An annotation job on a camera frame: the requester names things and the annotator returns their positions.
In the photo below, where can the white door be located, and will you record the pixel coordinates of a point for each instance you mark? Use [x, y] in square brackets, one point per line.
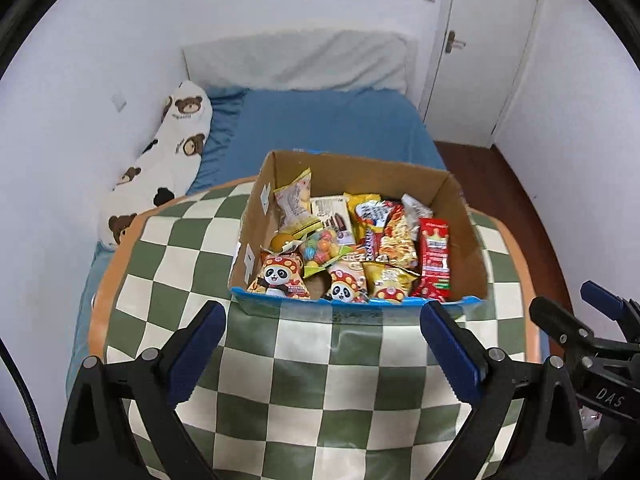
[475, 85]

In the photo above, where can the beige wafer packet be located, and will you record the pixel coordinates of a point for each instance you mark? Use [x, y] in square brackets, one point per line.
[327, 210]

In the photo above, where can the colourful candy ball bag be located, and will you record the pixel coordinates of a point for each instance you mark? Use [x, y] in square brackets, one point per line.
[320, 247]

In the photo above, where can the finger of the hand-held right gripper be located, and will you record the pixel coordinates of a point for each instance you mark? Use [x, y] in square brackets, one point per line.
[555, 322]
[600, 294]

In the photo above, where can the yellow black striped packet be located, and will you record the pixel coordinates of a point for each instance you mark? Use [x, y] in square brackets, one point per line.
[302, 225]

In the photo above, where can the yellow and black snack packet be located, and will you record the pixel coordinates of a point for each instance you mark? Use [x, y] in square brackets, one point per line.
[367, 212]

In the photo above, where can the blue bed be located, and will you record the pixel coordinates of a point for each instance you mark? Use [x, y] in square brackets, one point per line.
[325, 125]

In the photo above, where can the orange noodle snack packet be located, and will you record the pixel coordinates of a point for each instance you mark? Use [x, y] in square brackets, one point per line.
[397, 240]

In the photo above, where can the grey cookie packet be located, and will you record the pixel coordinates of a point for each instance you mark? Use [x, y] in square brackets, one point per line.
[415, 207]

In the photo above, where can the yellow chip packet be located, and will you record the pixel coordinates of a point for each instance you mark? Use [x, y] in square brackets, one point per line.
[390, 282]

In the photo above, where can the purple chocolate bar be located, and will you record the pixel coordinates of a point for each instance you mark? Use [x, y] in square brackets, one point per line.
[371, 247]

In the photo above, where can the yellow pastry packet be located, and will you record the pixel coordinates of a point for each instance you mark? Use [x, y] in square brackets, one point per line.
[295, 200]

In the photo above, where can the bear print pillow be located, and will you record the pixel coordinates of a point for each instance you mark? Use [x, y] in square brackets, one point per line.
[165, 170]

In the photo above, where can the green checkered tablecloth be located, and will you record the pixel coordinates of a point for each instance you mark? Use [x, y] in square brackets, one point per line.
[310, 360]

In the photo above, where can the round orange snack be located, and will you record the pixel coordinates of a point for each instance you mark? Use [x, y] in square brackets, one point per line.
[281, 241]

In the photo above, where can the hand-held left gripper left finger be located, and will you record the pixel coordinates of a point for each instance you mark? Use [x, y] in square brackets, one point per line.
[200, 342]

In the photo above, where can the brown cardboard box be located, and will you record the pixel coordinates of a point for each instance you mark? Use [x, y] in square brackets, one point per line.
[360, 175]

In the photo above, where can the orange-rimmed table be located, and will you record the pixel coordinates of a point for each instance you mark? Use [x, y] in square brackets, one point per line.
[97, 320]

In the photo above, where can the panda print snack packet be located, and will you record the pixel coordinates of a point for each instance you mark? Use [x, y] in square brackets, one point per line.
[345, 285]
[275, 277]

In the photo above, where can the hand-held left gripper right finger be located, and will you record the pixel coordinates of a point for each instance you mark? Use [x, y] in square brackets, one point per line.
[452, 352]

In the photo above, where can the red long snack packet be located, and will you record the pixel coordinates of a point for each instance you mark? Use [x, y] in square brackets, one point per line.
[434, 260]

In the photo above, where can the white pillow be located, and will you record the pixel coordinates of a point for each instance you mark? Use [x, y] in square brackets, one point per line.
[300, 60]

